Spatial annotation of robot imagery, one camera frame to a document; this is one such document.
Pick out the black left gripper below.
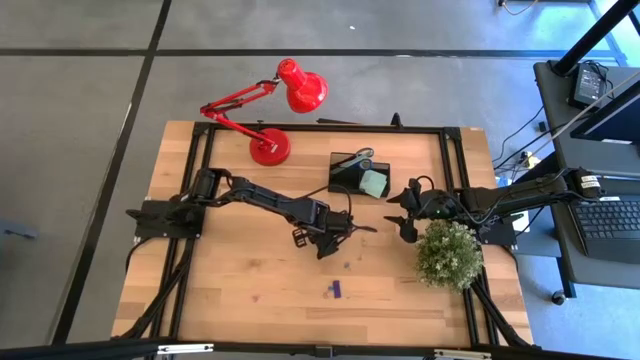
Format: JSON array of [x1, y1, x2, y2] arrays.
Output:
[[292, 212, 379, 260]]

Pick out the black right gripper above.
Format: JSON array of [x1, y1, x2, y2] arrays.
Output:
[[383, 178, 441, 245]]

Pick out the teal sticky note pad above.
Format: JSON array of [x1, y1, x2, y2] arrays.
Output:
[[358, 169, 389, 200]]

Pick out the green potted plant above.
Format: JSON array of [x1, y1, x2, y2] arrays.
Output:
[[413, 218, 485, 295]]

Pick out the white paper sheet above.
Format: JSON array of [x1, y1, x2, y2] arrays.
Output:
[[509, 212, 532, 234]]

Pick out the red desk lamp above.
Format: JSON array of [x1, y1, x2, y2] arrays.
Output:
[[199, 58, 330, 167]]

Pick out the grey side desk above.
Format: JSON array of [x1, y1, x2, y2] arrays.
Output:
[[532, 59, 640, 291]]

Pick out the black laptop keyboard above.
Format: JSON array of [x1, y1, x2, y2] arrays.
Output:
[[567, 194, 640, 265]]

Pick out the black power adapter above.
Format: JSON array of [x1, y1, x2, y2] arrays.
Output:
[[568, 62, 610, 110]]

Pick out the black desk monitor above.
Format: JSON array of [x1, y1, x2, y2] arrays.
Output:
[[569, 77, 640, 146]]

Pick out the black diagonal pole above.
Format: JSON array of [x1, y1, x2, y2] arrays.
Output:
[[552, 0, 640, 77]]

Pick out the black crossbar with silver brackets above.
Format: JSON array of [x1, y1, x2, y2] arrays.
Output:
[[0, 337, 640, 360]]

